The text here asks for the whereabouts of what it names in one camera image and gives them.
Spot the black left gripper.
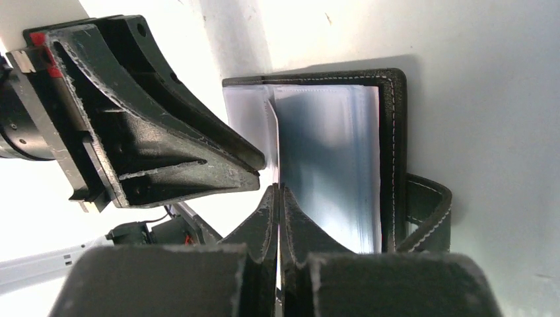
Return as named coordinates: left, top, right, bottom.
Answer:
left=1, top=26, right=260, bottom=212

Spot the black leather card holder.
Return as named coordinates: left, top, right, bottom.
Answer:
left=223, top=68, right=452, bottom=254

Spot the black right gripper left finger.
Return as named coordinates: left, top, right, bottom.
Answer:
left=50, top=184, right=279, bottom=316

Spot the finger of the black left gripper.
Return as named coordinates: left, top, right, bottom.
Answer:
left=93, top=15, right=265, bottom=170

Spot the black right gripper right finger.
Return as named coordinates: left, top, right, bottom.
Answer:
left=279, top=184, right=502, bottom=316

